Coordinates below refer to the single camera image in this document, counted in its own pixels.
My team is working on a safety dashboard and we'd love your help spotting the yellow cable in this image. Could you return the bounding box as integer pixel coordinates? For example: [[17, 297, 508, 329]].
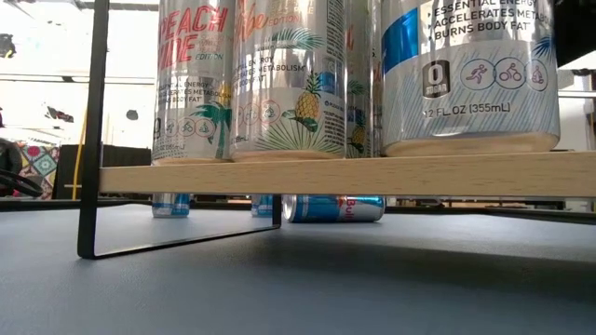
[[64, 109, 88, 201]]

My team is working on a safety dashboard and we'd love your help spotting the black low cabinet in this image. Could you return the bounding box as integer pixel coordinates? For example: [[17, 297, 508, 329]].
[[52, 143, 155, 200]]

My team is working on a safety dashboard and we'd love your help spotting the black cable loop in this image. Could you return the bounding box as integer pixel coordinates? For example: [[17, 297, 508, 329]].
[[0, 167, 44, 198]]

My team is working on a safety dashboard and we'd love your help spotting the blue silver Red Bull can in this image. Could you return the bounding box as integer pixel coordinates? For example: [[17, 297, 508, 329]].
[[151, 193, 192, 219], [280, 194, 386, 223], [250, 194, 274, 219]]

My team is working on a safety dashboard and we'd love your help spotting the long ceiling light strip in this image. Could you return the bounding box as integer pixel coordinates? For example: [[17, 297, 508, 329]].
[[557, 89, 596, 100], [0, 72, 157, 88]]

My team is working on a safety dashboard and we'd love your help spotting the Celsius Peach Vibe can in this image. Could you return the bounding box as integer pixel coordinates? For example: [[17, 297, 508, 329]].
[[151, 0, 237, 165]]

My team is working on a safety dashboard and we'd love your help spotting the colourful patchwork cloth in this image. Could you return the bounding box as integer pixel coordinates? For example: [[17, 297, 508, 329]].
[[13, 141, 61, 200]]

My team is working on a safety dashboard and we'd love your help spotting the wooden shelf with black frame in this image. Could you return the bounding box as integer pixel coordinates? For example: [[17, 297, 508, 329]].
[[76, 0, 596, 261]]

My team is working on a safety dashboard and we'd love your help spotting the Celsius Arctic Vibe can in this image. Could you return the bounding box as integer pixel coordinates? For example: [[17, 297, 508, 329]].
[[380, 0, 562, 158]]

